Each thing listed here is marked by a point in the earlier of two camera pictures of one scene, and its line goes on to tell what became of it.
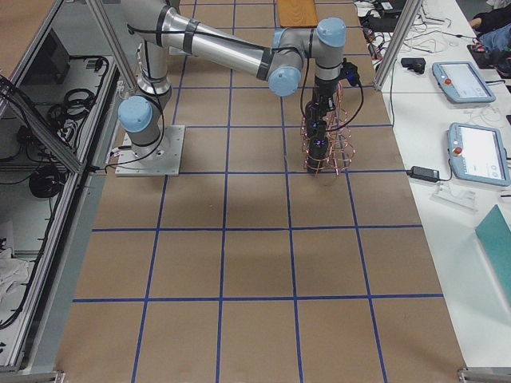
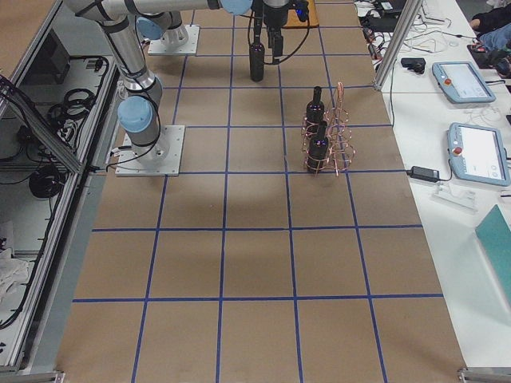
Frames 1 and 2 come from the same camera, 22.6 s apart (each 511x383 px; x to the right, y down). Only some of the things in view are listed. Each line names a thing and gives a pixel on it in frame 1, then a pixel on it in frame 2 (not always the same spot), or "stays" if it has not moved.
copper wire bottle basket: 341,142 stays
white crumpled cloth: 13,271 stays
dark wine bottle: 316,128 -> 256,52
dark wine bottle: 318,149 stays
